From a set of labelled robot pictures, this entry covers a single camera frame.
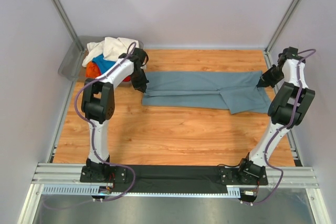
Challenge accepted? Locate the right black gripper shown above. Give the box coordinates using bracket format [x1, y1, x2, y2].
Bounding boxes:
[256, 65, 284, 89]

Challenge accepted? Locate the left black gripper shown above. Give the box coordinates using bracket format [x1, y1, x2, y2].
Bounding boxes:
[129, 68, 149, 94]

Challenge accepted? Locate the grey-blue t shirt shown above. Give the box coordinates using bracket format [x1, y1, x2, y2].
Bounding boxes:
[142, 71, 271, 114]

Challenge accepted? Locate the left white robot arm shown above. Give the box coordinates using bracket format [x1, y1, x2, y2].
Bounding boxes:
[79, 47, 149, 183]

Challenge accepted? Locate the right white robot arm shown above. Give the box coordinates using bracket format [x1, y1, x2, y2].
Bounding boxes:
[236, 47, 315, 184]

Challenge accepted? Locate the red t shirt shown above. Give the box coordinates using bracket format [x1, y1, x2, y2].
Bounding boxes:
[123, 76, 131, 82]

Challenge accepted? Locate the blue t shirt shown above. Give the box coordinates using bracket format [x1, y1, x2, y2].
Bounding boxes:
[91, 54, 116, 76]

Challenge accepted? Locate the white t shirt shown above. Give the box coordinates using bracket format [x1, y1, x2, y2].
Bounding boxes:
[82, 37, 140, 67]

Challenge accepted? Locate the orange t shirt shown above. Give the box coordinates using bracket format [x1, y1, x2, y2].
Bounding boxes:
[86, 61, 101, 79]

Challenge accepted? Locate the grey plastic bin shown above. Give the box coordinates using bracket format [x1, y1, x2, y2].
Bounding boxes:
[58, 36, 148, 82]

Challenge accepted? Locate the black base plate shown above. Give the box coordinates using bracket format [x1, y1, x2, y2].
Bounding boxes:
[80, 165, 268, 194]

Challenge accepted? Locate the right aluminium corner post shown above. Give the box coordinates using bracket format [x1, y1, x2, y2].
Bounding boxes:
[265, 0, 301, 53]

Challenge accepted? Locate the aluminium corner post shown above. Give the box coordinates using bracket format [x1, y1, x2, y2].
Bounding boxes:
[265, 0, 301, 53]
[51, 0, 84, 51]

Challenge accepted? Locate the grey slotted cable duct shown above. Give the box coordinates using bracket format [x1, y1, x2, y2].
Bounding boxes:
[42, 185, 240, 198]

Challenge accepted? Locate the left aluminium corner post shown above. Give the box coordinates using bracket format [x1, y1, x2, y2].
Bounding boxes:
[51, 0, 84, 51]

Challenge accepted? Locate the aluminium rail frame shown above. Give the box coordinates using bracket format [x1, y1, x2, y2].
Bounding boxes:
[32, 163, 319, 189]

